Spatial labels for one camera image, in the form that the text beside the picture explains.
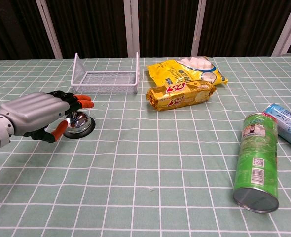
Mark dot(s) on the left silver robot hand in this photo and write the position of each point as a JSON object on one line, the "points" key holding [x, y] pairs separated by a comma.
{"points": [[34, 108]]}

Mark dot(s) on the silver call bell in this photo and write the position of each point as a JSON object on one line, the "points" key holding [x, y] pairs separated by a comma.
{"points": [[80, 123]]}

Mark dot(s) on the dark slatted curtain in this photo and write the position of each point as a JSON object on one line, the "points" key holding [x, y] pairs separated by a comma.
{"points": [[93, 27]]}

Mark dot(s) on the green checkered tablecloth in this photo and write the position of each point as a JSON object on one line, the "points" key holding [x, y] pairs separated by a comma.
{"points": [[145, 172]]}

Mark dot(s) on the gold cracker package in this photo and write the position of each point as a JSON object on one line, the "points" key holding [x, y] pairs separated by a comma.
{"points": [[180, 95]]}

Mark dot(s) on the yellow marshmallow bag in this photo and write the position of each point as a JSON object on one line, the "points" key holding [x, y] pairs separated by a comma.
{"points": [[185, 70]]}

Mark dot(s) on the green chip can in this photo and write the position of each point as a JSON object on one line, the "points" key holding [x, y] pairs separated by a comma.
{"points": [[257, 160]]}

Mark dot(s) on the white frame post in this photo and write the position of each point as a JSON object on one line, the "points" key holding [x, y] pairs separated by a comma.
{"points": [[197, 27], [131, 27], [50, 27], [287, 27]]}

